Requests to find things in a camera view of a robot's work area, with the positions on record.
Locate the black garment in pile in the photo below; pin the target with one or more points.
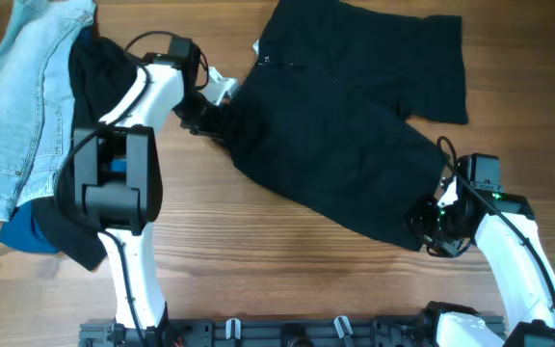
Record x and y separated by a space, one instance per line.
59 220

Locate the light blue denim jeans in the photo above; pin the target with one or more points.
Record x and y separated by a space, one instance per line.
36 99

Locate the dark blue garment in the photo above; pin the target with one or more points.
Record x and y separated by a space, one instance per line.
27 231

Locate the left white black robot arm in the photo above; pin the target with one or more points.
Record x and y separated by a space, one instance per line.
118 185

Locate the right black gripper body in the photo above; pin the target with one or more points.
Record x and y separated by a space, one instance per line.
436 225

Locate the black shorts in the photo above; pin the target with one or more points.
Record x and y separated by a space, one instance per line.
322 118

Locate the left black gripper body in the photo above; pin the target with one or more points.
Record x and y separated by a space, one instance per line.
201 116

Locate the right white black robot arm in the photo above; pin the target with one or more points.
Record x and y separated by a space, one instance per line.
475 211

